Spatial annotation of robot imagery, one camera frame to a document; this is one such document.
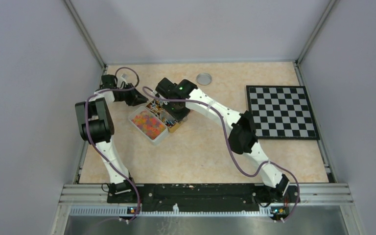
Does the black white chessboard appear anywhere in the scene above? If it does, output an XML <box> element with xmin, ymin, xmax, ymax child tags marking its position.
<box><xmin>246</xmin><ymin>85</ymin><xmax>320</xmax><ymax>140</ymax></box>

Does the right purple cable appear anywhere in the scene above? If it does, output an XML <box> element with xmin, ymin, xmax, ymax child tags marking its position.
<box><xmin>141</xmin><ymin>85</ymin><xmax>302</xmax><ymax>223</ymax></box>

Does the silver round lid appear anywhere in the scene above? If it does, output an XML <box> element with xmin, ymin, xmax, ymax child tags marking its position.
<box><xmin>196</xmin><ymin>73</ymin><xmax>212</xmax><ymax>86</ymax></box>

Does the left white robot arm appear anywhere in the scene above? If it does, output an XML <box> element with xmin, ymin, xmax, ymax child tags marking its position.
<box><xmin>74</xmin><ymin>74</ymin><xmax>148</xmax><ymax>203</ymax></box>

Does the white star candy tin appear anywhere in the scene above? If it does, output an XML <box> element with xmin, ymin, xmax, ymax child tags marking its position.
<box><xmin>128</xmin><ymin>106</ymin><xmax>169</xmax><ymax>146</ymax></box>

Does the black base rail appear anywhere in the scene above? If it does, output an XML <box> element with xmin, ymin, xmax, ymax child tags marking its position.
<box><xmin>107</xmin><ymin>183</ymin><xmax>298</xmax><ymax>212</ymax></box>

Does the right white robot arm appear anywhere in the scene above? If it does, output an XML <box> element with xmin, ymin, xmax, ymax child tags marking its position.
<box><xmin>155</xmin><ymin>78</ymin><xmax>290</xmax><ymax>202</ymax></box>

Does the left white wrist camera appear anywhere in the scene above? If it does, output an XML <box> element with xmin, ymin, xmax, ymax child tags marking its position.
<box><xmin>120</xmin><ymin>73</ymin><xmax>129</xmax><ymax>84</ymax></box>

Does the gold lollipop tin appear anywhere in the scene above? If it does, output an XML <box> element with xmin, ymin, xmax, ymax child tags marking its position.
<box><xmin>145</xmin><ymin>99</ymin><xmax>186</xmax><ymax>134</ymax></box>

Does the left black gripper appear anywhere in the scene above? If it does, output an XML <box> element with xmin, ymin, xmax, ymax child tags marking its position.
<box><xmin>116</xmin><ymin>83</ymin><xmax>148</xmax><ymax>106</ymax></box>

